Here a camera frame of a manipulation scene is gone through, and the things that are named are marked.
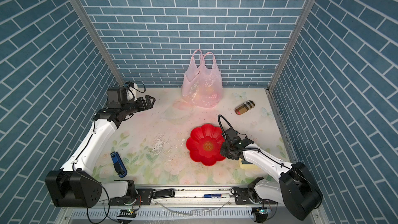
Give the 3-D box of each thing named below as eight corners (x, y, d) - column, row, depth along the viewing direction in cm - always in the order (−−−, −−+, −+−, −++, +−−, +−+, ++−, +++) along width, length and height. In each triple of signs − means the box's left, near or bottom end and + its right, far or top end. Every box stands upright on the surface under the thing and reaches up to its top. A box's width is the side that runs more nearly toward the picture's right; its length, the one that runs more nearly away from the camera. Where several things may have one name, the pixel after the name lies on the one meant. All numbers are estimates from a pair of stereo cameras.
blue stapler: (122, 178, 81) (118, 176, 77) (112, 158, 88) (108, 155, 84) (128, 174, 83) (124, 171, 79) (118, 154, 89) (114, 151, 85)
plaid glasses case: (237, 116, 107) (238, 113, 104) (232, 110, 110) (233, 107, 107) (254, 107, 112) (255, 104, 110) (249, 102, 115) (250, 99, 113)
